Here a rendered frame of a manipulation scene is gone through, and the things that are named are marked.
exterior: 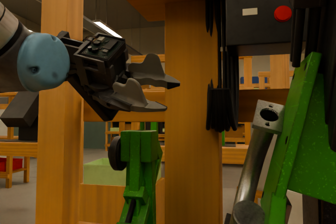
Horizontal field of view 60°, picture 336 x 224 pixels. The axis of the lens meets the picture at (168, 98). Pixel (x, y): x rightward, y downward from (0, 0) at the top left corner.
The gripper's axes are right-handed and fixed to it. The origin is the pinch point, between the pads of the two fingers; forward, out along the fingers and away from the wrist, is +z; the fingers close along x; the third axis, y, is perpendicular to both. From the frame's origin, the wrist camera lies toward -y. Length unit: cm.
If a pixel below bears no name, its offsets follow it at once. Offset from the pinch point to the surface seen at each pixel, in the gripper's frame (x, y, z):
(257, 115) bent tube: -0.8, 2.1, 14.4
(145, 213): -8.8, -24.7, -1.0
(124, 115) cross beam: 19.3, -31.5, -21.4
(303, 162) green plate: -8.7, 4.4, 20.4
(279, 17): 26.8, 4.0, 14.2
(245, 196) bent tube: -6.2, -10.8, 16.0
